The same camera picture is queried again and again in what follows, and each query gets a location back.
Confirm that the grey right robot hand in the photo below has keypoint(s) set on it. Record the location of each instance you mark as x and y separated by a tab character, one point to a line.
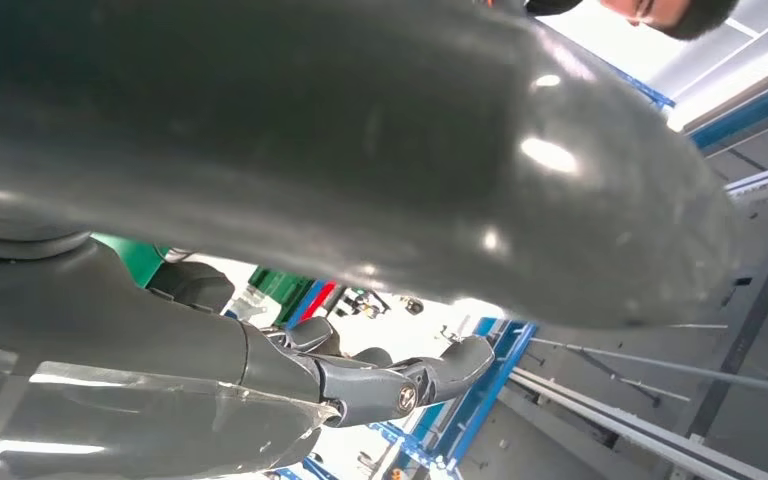
291	132

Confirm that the person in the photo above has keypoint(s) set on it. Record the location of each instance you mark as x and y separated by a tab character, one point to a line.
682	16

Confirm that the red barrier tape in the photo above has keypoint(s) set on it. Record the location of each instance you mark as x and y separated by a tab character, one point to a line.
319	301

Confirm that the black zip case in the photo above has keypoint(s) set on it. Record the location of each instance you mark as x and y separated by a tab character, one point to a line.
192	285

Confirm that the green plastic crate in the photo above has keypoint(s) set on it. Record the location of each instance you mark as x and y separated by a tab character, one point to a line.
281	295

